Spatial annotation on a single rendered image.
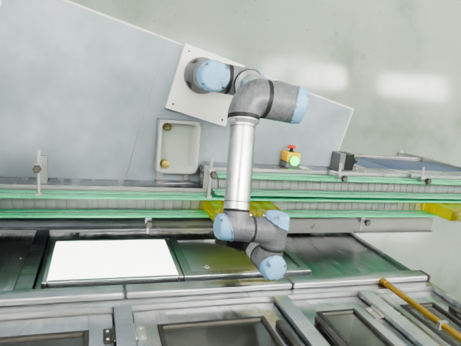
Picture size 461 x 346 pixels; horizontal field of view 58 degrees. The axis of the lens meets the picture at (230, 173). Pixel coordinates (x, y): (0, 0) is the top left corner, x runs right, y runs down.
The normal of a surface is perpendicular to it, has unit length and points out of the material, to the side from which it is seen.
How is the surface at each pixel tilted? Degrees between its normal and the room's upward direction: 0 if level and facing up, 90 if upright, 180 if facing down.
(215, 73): 8
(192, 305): 0
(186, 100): 0
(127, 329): 90
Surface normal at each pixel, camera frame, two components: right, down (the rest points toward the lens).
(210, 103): 0.29, 0.22
